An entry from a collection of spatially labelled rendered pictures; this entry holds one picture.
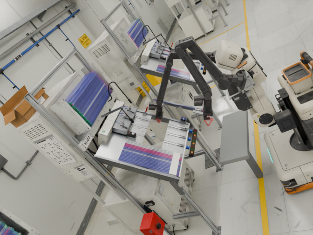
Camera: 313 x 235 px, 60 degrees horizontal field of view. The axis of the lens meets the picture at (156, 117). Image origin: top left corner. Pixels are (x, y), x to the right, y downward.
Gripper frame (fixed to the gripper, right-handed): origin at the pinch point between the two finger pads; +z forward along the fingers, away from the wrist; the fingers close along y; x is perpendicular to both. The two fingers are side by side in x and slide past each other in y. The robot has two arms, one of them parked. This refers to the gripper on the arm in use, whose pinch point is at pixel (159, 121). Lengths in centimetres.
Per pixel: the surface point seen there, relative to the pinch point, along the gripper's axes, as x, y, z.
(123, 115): -31.5, 10.6, -9.8
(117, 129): -32.5, 27.3, -7.6
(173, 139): 16.8, 17.0, 4.0
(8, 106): -115, 48, -34
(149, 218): 13, 95, 8
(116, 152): -27, 48, -2
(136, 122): -20.1, 7.3, -0.7
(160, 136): -11, -85, 103
